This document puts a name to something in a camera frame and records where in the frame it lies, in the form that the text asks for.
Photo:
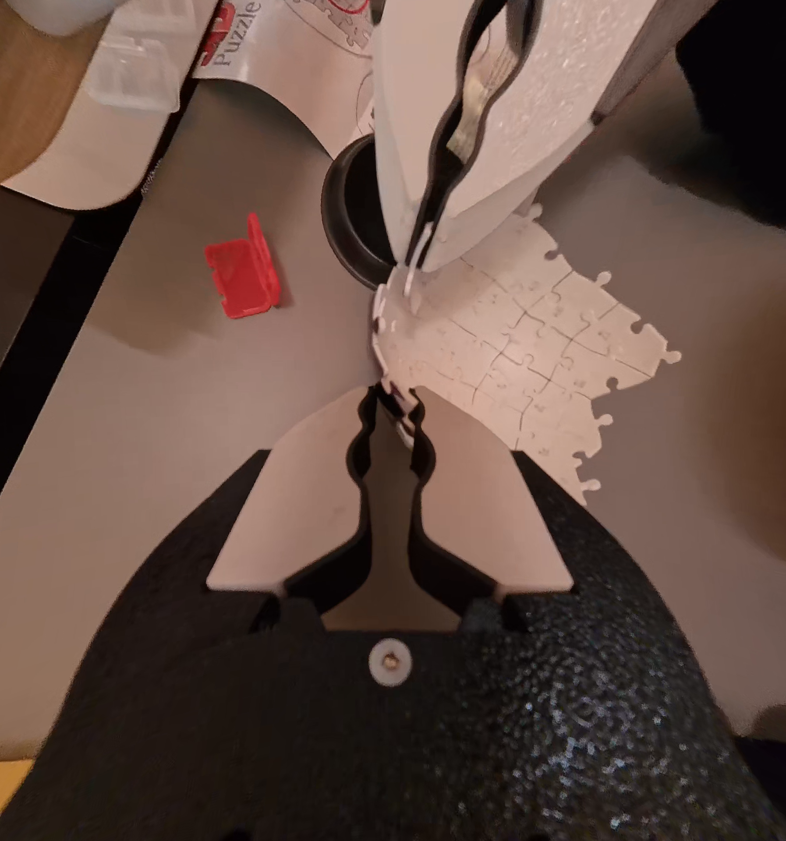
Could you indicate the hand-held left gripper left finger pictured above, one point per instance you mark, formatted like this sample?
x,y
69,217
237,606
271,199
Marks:
x,y
294,512

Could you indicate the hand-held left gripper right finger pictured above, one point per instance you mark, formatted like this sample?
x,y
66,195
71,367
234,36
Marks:
x,y
491,519

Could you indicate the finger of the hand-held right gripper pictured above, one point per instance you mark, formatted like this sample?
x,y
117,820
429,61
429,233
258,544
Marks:
x,y
413,98
551,85

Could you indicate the partly built puzzle ball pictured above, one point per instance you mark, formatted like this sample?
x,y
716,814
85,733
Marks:
x,y
537,341

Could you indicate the puzzle instruction leaflet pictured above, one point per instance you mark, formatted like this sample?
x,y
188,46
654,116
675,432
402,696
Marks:
x,y
288,72

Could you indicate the black round ball stand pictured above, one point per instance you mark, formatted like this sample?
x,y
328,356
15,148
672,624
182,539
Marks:
x,y
350,217

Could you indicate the person's black clothing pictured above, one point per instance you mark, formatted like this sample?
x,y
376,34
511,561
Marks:
x,y
754,98

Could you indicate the red plastic case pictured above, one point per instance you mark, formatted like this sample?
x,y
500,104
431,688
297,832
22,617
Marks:
x,y
245,269

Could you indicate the clear plastic packaging tray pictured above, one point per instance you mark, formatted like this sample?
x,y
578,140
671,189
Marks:
x,y
71,164

